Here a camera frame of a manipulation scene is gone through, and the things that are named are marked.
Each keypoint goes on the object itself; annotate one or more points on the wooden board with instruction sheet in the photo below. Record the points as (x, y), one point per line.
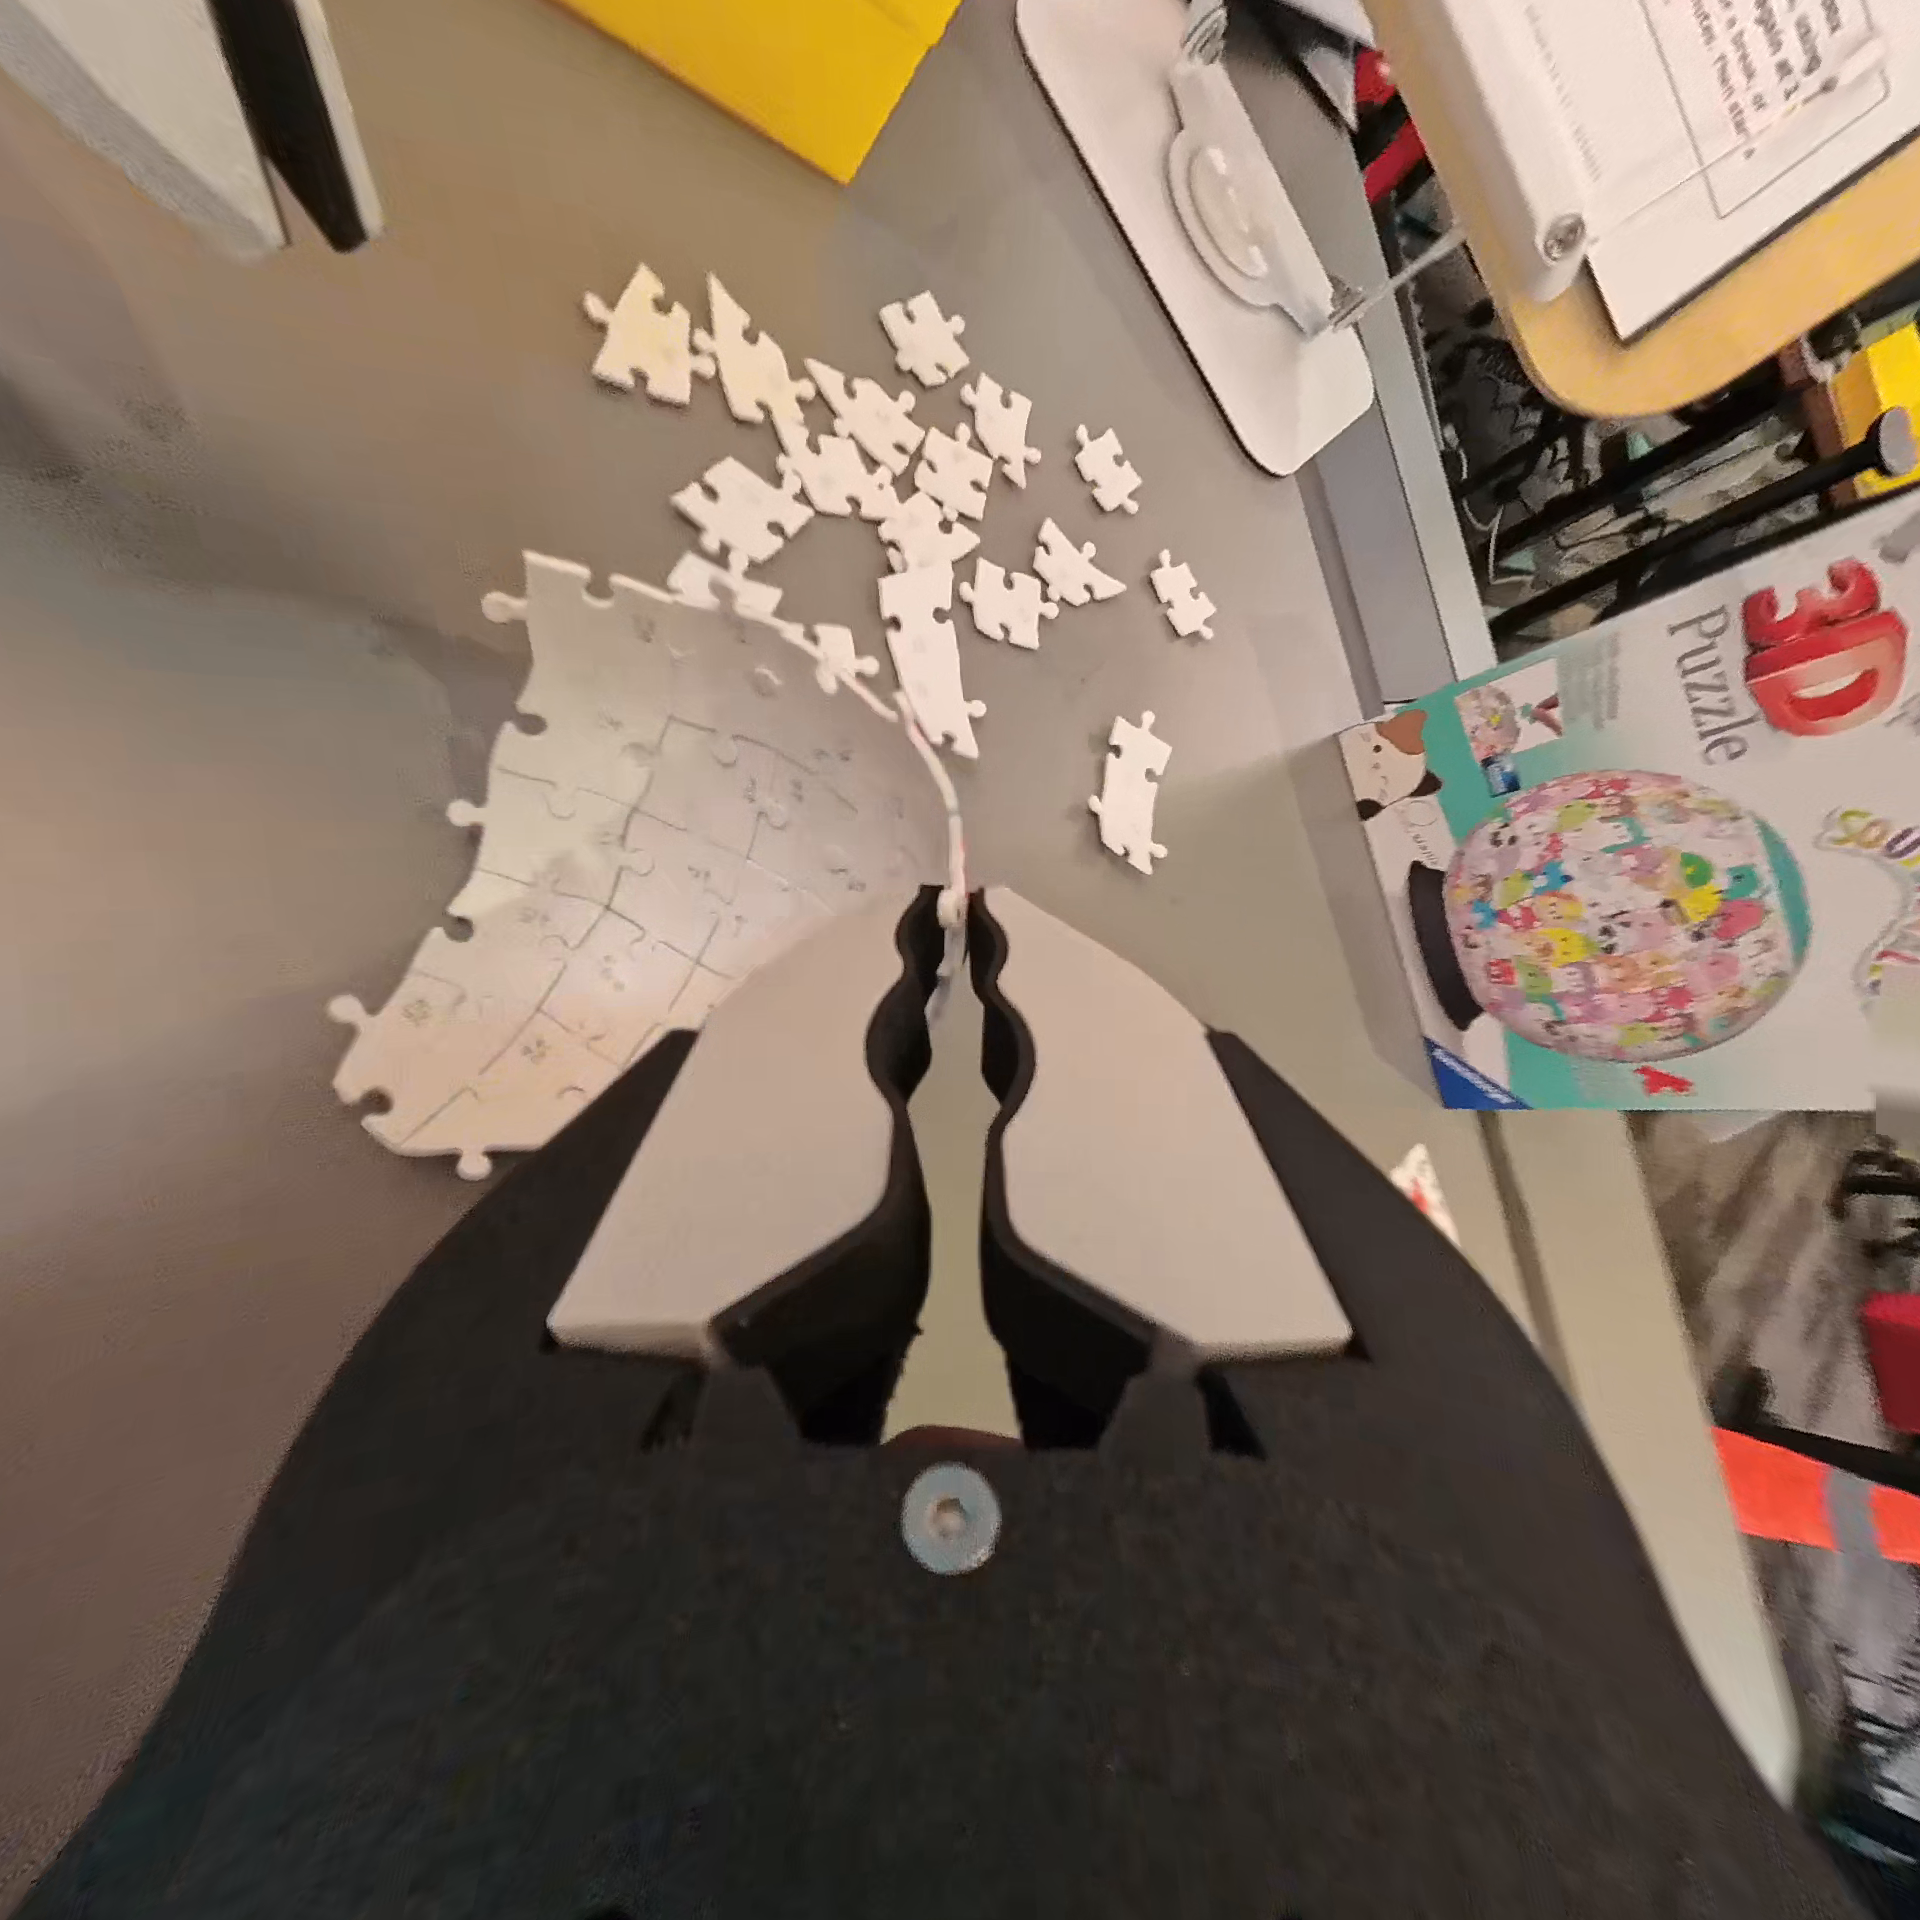
(1695, 346)

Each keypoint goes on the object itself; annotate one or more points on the colourful printed box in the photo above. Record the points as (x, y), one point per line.
(1622, 901)

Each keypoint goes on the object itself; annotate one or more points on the group of puzzle pieces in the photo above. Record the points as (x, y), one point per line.
(931, 660)

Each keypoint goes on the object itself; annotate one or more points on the orange grey striped cone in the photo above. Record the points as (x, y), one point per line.
(1800, 1493)

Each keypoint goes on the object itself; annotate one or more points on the red container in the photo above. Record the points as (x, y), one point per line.
(1894, 1342)

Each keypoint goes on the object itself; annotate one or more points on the partly built puzzle ball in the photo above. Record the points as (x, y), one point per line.
(644, 838)

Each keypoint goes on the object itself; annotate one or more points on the yellow box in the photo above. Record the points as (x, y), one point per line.
(779, 59)

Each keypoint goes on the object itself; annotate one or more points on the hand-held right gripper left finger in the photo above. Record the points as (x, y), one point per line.
(734, 1184)

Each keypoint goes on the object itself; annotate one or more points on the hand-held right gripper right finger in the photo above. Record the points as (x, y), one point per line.
(1162, 1184)

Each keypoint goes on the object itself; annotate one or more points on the white flat stand base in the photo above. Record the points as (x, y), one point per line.
(1140, 195)

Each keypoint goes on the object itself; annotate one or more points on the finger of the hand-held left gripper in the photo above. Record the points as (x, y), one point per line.
(307, 118)
(135, 106)

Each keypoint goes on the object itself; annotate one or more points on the small yellow block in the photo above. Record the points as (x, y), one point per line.
(1882, 389)

